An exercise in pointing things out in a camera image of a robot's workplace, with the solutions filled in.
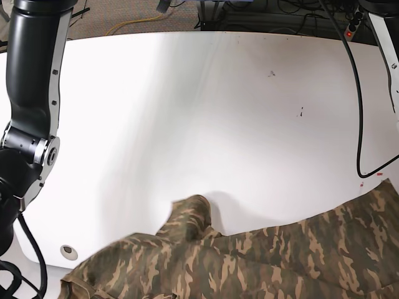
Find camouflage T-shirt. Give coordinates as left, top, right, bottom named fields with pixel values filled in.
left=59, top=180, right=398, bottom=298

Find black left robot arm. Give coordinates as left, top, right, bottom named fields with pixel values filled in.
left=359, top=0, right=398, bottom=118

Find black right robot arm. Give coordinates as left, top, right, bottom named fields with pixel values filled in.
left=1, top=1, right=76, bottom=254

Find red tape rectangle marking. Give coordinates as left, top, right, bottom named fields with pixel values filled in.
left=360, top=171, right=385, bottom=188

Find yellow cable on floor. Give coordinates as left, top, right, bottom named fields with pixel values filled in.
left=107, top=9, right=163, bottom=36

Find left table cable grommet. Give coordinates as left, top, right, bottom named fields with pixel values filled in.
left=60, top=245, right=78, bottom=261

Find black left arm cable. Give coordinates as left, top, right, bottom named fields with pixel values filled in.
left=320, top=0, right=399, bottom=179

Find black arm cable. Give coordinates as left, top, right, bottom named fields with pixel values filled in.
left=320, top=0, right=399, bottom=179
left=0, top=211, right=48, bottom=299

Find black power strip red switch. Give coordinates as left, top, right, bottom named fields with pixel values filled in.
left=344, top=6, right=365, bottom=41

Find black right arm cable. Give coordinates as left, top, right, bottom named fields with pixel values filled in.
left=0, top=211, right=48, bottom=299

